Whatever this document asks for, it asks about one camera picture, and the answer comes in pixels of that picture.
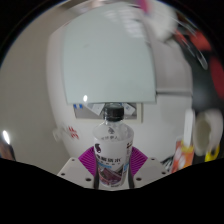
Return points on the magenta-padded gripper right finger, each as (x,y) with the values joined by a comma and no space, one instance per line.
(148,169)

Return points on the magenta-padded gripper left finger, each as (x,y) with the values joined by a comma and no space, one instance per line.
(76,170)

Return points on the clear bottle with black cap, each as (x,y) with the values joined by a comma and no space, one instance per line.
(112,150)

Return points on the colourful orange booklet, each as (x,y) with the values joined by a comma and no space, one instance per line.
(182,156)

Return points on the grey notice board with papers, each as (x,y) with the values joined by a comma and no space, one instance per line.
(90,111)

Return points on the ceiling light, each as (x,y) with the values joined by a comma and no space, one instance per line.
(6,137)

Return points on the flat round red coaster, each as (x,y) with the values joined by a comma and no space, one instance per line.
(218,76)

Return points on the large whiteboard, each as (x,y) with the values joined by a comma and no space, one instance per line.
(106,53)

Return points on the black and red object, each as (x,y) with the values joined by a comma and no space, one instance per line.
(196,50)

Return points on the red wall sign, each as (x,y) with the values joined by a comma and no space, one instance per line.
(72,132)

